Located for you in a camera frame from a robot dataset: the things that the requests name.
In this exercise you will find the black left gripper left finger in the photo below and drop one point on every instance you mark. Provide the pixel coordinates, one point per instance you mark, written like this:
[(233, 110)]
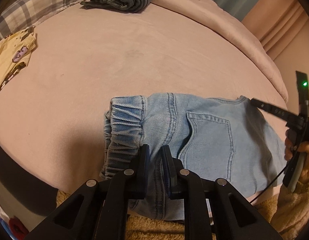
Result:
[(138, 181)]

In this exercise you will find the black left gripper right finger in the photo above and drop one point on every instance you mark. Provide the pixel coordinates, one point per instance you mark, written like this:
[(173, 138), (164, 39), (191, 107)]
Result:
[(173, 171)]

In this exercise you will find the light blue denim pants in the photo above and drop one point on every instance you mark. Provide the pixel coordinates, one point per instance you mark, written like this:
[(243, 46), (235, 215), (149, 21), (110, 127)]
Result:
[(215, 138)]

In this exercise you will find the brown fuzzy rug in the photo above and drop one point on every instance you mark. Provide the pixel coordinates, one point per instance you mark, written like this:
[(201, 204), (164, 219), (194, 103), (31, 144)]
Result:
[(138, 227)]

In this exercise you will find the beige fleece sleeve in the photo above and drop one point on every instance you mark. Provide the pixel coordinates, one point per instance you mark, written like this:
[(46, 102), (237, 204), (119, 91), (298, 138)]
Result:
[(292, 212)]

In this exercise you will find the pink bed sheet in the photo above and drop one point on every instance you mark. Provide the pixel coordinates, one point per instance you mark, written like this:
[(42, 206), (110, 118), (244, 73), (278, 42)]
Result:
[(51, 113)]

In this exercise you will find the yellow printed garment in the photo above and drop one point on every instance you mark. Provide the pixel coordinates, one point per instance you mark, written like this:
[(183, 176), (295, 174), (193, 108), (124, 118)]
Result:
[(15, 53)]

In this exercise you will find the plaid pillow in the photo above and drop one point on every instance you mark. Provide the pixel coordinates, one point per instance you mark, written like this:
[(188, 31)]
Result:
[(21, 14)]

